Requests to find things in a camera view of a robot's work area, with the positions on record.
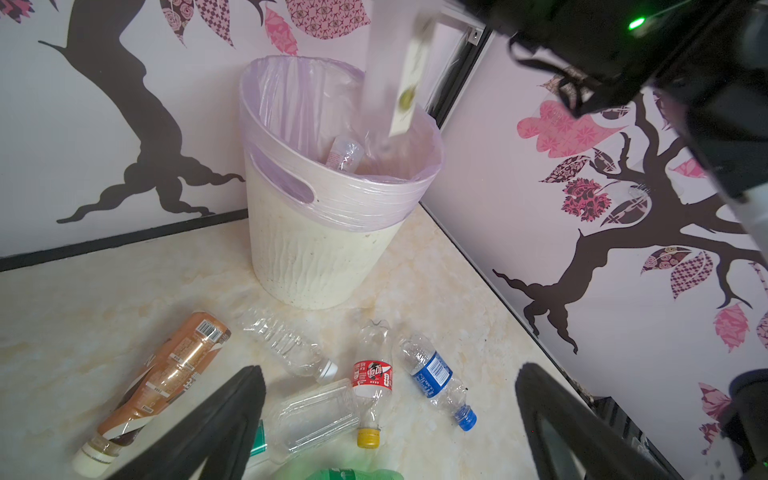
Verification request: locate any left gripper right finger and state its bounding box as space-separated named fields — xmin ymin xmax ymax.
xmin=515 ymin=363 xmax=670 ymax=479

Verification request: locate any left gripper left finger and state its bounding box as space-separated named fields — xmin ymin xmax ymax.
xmin=111 ymin=365 xmax=267 ymax=479

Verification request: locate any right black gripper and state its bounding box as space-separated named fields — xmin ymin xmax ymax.
xmin=460 ymin=1 xmax=738 ymax=117

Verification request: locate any brown coffee bottle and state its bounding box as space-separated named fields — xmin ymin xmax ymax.
xmin=72 ymin=312 xmax=231 ymax=478

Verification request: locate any green soda bottle yellow cap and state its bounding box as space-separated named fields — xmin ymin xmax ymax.
xmin=306 ymin=468 xmax=404 ymax=480

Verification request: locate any tall clear square bottle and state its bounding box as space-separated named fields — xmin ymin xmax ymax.
xmin=359 ymin=0 xmax=442 ymax=140

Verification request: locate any clear bottle red cap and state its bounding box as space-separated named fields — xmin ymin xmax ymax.
xmin=325 ymin=135 xmax=364 ymax=174

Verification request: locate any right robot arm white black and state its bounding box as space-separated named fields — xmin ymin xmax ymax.
xmin=443 ymin=1 xmax=767 ymax=477

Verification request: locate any white bin with purple liner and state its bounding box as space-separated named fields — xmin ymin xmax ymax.
xmin=239 ymin=55 xmax=445 ymax=310

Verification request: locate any clear bottle green label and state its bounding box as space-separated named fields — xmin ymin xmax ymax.
xmin=246 ymin=379 xmax=360 ymax=468

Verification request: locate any clear crushed bottle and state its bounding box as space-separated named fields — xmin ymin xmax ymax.
xmin=238 ymin=309 xmax=338 ymax=384

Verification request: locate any small bottle red label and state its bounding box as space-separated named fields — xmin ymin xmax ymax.
xmin=351 ymin=319 xmax=394 ymax=450

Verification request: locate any blue label bottle right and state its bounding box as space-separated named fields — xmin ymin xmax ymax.
xmin=396 ymin=331 xmax=477 ymax=432

